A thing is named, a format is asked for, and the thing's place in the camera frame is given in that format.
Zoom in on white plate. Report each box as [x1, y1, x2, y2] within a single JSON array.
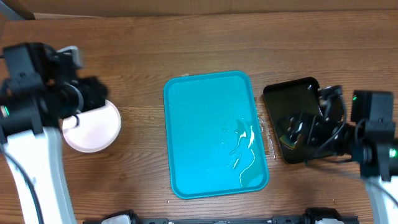
[[62, 100, 122, 153]]

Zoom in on green yellow sponge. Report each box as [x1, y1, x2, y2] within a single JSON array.
[[279, 134, 300, 150]]

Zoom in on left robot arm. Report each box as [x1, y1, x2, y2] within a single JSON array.
[[1, 42, 108, 223]]

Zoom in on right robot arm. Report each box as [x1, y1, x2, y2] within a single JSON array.
[[275, 86, 397, 223]]

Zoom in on black water tray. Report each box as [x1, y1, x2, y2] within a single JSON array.
[[263, 77, 320, 164]]

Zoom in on blue plastic tray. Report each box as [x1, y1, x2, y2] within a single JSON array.
[[164, 70, 269, 199]]

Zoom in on brown cardboard backdrop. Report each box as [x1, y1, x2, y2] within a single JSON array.
[[20, 0, 397, 17]]

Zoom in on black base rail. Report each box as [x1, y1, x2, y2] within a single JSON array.
[[83, 207, 359, 224]]

